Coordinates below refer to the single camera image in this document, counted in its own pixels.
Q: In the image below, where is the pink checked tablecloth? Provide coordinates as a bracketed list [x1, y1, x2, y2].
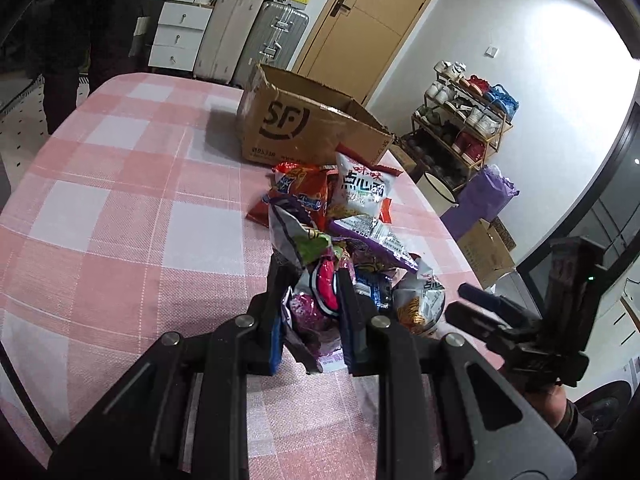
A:
[1, 74, 477, 479]

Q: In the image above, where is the silver suitcase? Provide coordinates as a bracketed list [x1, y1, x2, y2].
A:
[231, 1, 309, 88]

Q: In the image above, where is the operator right hand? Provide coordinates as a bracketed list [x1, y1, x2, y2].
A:
[525, 385, 589, 438]

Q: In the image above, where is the person in black clothes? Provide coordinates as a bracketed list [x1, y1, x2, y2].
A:
[41, 0, 144, 133]

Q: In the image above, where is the SF cardboard box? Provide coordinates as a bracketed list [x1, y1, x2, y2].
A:
[236, 64, 393, 166]

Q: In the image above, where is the silver purple snack bag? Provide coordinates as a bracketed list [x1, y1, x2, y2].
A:
[329, 214, 419, 273]

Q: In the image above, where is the white noodle snack bag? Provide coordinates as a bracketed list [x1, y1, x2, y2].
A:
[328, 144, 401, 219]

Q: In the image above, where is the red orange snack bag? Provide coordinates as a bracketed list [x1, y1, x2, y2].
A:
[246, 162, 337, 231]

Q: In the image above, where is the wooden shoe rack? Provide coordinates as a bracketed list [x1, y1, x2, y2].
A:
[397, 61, 520, 195]

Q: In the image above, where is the white drawer cabinet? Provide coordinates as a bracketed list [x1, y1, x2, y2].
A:
[148, 0, 213, 73]

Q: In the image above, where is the white trash bin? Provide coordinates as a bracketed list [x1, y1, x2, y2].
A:
[416, 172, 459, 217]

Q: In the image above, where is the purple gift bag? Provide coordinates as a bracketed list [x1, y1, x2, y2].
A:
[440, 165, 520, 240]

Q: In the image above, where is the beige suitcase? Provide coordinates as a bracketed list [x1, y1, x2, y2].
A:
[193, 0, 265, 84]

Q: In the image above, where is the small cardboard box on floor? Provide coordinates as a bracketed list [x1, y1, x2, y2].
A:
[458, 220, 515, 289]

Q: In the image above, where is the white grey snack bag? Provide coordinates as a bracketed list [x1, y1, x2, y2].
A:
[392, 258, 446, 335]

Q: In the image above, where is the wooden door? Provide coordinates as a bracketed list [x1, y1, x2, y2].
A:
[294, 0, 432, 104]

